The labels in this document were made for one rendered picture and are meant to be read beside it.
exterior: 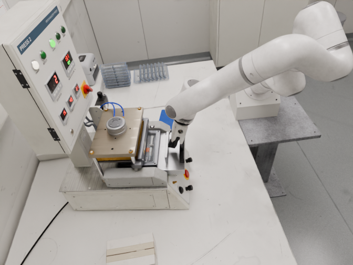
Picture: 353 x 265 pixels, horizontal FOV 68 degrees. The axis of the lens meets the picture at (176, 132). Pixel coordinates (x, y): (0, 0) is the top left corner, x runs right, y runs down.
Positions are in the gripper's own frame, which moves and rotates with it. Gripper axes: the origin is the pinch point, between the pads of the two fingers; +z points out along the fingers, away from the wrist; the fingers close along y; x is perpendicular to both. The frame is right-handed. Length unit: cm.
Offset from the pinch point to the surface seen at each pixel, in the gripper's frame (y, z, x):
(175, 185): -12.5, 12.4, -4.8
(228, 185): -4.4, 16.0, -32.2
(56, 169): 8, 47, 53
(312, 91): 164, 47, -165
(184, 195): -12.7, 18.1, -10.5
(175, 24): 245, 50, -7
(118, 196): -16.9, 21.3, 17.6
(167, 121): 43, 27, -2
